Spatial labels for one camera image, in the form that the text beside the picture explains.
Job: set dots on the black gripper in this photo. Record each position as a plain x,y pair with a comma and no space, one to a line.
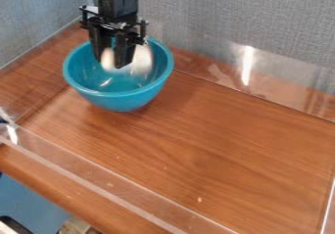
129,29

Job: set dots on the white mushroom with red cap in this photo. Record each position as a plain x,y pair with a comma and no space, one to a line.
141,66

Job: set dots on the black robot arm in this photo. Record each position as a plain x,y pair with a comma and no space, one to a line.
117,9

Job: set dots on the blue plastic bowl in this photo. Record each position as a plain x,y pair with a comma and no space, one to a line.
117,90

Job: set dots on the clear acrylic barrier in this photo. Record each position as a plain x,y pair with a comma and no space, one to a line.
229,155

